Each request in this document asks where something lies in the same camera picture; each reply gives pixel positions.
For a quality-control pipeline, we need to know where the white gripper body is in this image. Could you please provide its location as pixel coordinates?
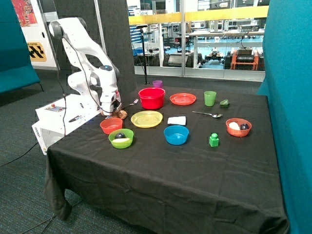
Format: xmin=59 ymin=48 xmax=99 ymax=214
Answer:
xmin=100 ymin=90 xmax=121 ymax=115

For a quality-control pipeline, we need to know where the brown teddy bear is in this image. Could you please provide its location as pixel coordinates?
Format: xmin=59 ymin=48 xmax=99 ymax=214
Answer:
xmin=101 ymin=110 xmax=128 ymax=119

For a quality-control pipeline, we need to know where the yellow plastic plate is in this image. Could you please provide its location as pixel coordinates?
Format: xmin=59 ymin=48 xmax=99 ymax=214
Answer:
xmin=131 ymin=111 xmax=163 ymax=128

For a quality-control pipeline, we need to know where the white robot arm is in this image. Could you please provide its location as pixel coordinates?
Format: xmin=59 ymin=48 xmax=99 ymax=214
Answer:
xmin=49 ymin=18 xmax=121 ymax=116

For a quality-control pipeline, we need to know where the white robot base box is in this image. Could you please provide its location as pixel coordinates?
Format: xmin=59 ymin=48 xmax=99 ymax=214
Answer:
xmin=32 ymin=94 xmax=101 ymax=155

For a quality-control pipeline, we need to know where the small red bowl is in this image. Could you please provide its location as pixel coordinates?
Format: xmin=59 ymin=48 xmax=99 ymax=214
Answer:
xmin=100 ymin=117 xmax=123 ymax=135

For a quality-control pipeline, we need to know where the dark plum in green bowl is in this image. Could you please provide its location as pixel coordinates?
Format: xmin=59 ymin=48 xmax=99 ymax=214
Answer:
xmin=115 ymin=132 xmax=126 ymax=139

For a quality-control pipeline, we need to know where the lime green bowl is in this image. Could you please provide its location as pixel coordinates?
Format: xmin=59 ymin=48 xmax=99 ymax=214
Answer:
xmin=108 ymin=129 xmax=134 ymax=149

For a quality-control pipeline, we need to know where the white item in green bowl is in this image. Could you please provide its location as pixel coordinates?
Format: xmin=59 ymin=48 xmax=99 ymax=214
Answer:
xmin=112 ymin=138 xmax=130 ymax=143

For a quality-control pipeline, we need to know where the large red bowl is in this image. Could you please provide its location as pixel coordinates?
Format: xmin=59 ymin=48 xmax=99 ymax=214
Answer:
xmin=138 ymin=88 xmax=165 ymax=110

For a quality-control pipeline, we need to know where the blue plastic bowl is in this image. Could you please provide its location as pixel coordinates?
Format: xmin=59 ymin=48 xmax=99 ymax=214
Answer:
xmin=164 ymin=125 xmax=189 ymax=145

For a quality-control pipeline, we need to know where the white item in orange bowl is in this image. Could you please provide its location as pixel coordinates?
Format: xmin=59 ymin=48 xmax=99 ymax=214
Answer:
xmin=229 ymin=122 xmax=240 ymax=131

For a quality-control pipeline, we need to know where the orange bowl right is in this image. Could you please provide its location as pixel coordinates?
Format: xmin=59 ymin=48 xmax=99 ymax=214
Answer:
xmin=226 ymin=118 xmax=252 ymax=137

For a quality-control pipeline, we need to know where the dark plum in orange bowl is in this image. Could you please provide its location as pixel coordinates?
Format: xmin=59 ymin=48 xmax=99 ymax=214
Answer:
xmin=239 ymin=123 xmax=250 ymax=131

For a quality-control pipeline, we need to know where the purple plastic cup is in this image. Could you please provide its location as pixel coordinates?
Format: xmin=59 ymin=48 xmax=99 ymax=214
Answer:
xmin=153 ymin=80 xmax=163 ymax=88

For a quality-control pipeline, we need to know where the orange-red plastic plate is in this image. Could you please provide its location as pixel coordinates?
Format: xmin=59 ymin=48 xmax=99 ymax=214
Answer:
xmin=170 ymin=93 xmax=196 ymax=106

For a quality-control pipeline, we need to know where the white folded cloth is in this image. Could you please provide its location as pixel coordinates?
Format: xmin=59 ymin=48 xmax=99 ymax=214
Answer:
xmin=167 ymin=116 xmax=187 ymax=126

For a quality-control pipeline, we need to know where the black tripod stand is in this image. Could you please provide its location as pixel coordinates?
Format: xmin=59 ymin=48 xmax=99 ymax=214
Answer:
xmin=136 ymin=24 xmax=149 ymax=85

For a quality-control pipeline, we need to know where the yellow black sign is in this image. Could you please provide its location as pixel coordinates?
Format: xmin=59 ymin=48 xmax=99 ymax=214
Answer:
xmin=27 ymin=42 xmax=47 ymax=62

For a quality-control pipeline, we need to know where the black tablecloth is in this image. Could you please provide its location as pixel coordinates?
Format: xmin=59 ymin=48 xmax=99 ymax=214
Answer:
xmin=44 ymin=88 xmax=290 ymax=234

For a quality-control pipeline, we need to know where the teal sofa left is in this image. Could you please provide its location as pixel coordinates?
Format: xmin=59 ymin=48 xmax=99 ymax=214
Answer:
xmin=0 ymin=0 xmax=40 ymax=94

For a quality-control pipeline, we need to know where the green plastic cup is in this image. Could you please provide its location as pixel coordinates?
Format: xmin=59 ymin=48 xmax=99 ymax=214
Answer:
xmin=204 ymin=91 xmax=216 ymax=107

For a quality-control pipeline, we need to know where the metal spoon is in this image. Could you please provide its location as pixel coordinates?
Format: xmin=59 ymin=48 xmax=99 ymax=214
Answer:
xmin=192 ymin=111 xmax=223 ymax=118

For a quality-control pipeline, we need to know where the green toy block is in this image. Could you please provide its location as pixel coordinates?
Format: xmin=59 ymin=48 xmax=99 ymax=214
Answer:
xmin=209 ymin=133 xmax=219 ymax=147

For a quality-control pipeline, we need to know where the green toy pepper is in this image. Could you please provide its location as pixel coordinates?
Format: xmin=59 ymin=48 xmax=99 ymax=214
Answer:
xmin=219 ymin=99 xmax=231 ymax=108

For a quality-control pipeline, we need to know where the red poster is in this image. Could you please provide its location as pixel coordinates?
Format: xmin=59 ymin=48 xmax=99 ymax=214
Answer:
xmin=11 ymin=0 xmax=38 ymax=27

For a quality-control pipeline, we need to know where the orange black robot cart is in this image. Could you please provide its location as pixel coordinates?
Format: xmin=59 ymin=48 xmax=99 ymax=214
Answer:
xmin=230 ymin=47 xmax=259 ymax=71

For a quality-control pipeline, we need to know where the teal partition right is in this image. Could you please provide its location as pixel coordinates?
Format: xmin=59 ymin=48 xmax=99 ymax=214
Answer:
xmin=258 ymin=0 xmax=312 ymax=234

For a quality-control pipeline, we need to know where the metal fork purple handle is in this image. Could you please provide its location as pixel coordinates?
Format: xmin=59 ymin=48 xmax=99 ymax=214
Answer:
xmin=122 ymin=98 xmax=138 ymax=109

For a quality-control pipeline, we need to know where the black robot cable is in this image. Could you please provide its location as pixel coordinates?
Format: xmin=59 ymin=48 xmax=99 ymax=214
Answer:
xmin=0 ymin=34 xmax=115 ymax=168

